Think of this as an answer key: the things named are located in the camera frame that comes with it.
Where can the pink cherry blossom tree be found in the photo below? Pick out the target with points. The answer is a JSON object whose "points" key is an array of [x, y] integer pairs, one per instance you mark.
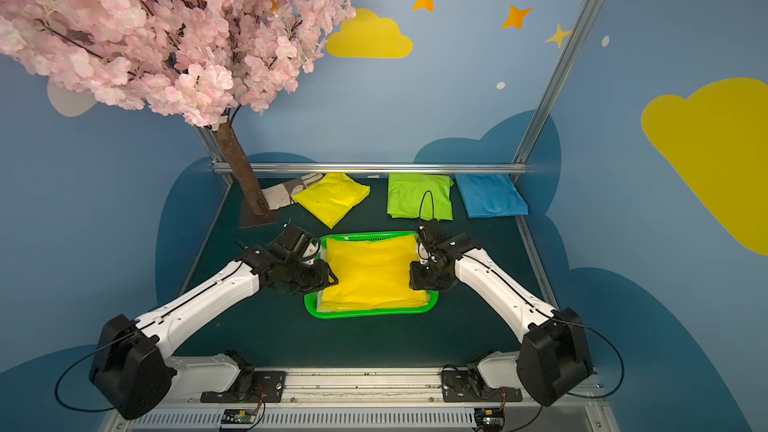
{"points": [[201, 60]]}

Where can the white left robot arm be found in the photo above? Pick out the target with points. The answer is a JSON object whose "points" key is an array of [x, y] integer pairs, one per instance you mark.
{"points": [[135, 366]]}

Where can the aluminium frame post left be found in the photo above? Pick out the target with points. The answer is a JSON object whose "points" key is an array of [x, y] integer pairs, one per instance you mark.
{"points": [[215, 153]]}

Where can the beige folded cloth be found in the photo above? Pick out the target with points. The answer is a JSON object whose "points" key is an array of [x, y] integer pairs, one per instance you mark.
{"points": [[283, 194]]}

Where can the aluminium frame post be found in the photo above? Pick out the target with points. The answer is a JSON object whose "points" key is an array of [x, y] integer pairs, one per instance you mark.
{"points": [[215, 153], [582, 25]]}

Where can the blue folded raincoat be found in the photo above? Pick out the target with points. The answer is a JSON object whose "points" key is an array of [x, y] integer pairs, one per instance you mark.
{"points": [[489, 196]]}

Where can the yellow raincoat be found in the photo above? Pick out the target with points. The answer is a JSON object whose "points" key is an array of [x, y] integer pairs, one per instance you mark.
{"points": [[332, 198], [375, 270]]}

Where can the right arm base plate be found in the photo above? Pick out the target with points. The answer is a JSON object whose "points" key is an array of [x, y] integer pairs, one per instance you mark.
{"points": [[459, 385]]}

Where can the green plastic basket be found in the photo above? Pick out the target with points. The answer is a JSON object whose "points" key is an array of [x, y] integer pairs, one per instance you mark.
{"points": [[360, 314]]}

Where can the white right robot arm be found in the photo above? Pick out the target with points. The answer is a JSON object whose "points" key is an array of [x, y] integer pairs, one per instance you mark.
{"points": [[554, 355]]}

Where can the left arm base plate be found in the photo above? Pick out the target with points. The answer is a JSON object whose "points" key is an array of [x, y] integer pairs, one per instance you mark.
{"points": [[258, 385]]}

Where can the yellow folded raincoat back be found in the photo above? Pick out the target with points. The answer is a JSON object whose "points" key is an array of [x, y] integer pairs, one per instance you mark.
{"points": [[332, 198]]}

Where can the circuit board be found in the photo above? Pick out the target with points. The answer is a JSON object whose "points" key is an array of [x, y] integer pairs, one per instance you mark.
{"points": [[238, 418], [488, 420]]}

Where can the yellow raincoat front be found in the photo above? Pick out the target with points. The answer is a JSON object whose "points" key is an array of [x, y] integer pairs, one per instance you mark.
{"points": [[375, 270]]}

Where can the right circuit board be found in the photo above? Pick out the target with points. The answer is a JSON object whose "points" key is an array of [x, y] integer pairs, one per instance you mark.
{"points": [[488, 420]]}

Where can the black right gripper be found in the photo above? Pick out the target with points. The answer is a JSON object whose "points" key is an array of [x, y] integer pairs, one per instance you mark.
{"points": [[422, 273]]}

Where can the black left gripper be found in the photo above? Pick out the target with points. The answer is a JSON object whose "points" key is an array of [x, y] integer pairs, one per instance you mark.
{"points": [[315, 275]]}

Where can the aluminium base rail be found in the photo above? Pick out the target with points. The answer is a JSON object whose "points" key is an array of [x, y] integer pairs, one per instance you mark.
{"points": [[375, 399]]}

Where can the tree base plate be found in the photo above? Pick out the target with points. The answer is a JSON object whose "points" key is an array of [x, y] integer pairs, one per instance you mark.
{"points": [[248, 219]]}

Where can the aluminium frame crossbar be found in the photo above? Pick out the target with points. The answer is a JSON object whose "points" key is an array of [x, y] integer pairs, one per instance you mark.
{"points": [[385, 168]]}

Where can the left circuit board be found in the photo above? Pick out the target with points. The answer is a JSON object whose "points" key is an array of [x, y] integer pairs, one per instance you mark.
{"points": [[238, 418]]}

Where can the lime green folded raincoat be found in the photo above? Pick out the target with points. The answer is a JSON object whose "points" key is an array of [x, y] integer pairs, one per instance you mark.
{"points": [[423, 196]]}

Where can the aluminium frame post right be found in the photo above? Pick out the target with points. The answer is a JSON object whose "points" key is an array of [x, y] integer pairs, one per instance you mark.
{"points": [[582, 25]]}

